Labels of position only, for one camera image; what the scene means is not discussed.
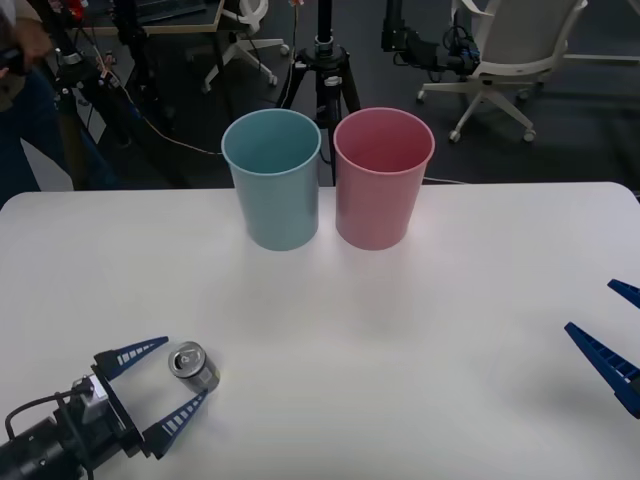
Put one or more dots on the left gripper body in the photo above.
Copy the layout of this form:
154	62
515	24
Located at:
117	425

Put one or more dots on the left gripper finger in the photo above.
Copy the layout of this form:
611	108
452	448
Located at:
170	427
120	359

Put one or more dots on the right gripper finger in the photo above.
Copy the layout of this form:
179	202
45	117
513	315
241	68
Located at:
627	291
607	370

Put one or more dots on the grey drink can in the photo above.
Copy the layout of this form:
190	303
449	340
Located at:
194	371

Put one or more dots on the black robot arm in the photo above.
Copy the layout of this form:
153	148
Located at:
415	47

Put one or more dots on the person's hand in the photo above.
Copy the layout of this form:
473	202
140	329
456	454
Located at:
37	42

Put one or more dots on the pale blue waste bin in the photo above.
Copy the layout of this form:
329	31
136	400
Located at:
280	210

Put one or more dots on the person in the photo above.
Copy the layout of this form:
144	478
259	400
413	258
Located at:
30	115

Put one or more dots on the black tripod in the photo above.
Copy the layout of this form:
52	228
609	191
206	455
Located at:
107	95
325	75

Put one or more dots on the pink waste bin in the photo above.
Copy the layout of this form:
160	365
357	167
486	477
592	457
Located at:
375	210

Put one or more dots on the white office chair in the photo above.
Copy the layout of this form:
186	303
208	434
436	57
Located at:
247	47
520	45

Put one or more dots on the desk with wooden edge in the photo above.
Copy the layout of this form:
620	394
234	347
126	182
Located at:
165	26

